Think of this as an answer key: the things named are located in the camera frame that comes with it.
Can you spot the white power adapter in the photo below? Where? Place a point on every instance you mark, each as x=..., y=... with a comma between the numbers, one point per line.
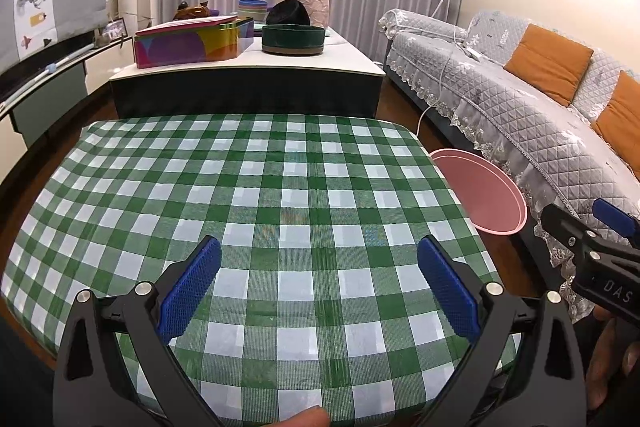
x=474, y=53

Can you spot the white-topped coffee table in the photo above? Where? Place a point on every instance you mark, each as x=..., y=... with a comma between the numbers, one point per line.
x=300, y=62

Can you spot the person's right hand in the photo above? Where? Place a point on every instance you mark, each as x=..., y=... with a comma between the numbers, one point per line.
x=612, y=357

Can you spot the green checked tablecloth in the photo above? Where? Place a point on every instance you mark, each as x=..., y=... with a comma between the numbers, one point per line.
x=300, y=182

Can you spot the dark green round basin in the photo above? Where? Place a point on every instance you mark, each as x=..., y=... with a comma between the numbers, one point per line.
x=292, y=38

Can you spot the pink plastic basin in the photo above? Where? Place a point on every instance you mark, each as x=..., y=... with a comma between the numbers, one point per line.
x=480, y=192

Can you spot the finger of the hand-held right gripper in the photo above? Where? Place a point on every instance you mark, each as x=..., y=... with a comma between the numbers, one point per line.
x=617, y=219
x=567, y=229

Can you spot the grey quilted sofa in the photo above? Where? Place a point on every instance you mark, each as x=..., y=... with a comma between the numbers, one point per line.
x=500, y=107

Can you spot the black hat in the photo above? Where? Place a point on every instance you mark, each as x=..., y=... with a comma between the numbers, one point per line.
x=287, y=13

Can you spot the multicoloured storage box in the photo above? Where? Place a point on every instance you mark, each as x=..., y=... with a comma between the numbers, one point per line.
x=185, y=47

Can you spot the brown figurine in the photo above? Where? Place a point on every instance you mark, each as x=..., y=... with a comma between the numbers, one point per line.
x=192, y=12

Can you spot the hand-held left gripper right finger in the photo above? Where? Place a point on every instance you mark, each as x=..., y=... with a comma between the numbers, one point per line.
x=447, y=292

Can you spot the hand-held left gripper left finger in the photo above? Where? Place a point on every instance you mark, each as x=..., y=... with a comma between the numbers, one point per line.
x=192, y=292

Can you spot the person's left hand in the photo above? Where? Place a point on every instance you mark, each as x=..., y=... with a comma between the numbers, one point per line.
x=305, y=419

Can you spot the small photo frame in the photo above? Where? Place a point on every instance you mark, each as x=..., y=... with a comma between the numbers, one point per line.
x=115, y=29

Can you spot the orange cushion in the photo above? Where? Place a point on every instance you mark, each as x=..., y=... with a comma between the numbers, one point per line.
x=547, y=62
x=620, y=117

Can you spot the stack of coloured bowls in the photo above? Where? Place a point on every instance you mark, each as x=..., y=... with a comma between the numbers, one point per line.
x=251, y=9

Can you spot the pink quilted basket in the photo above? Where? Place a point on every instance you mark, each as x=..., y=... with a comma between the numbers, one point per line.
x=317, y=7

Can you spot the dark television cabinet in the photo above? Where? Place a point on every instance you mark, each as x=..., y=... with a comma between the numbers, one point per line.
x=45, y=107

